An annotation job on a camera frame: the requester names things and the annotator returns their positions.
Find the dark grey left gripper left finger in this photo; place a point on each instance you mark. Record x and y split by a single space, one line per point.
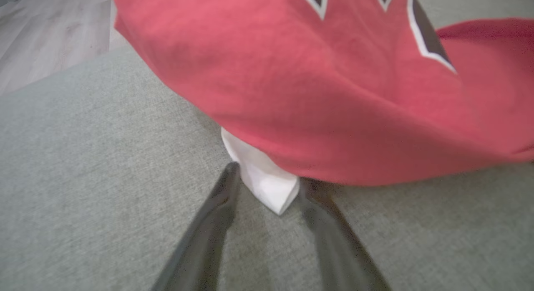
208 232

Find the red jersey with white sleeves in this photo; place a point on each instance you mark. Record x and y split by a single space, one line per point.
292 94

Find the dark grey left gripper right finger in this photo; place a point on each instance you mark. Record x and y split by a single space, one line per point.
333 241

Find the grey fabric sofa seat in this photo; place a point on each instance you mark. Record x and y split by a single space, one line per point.
83 178

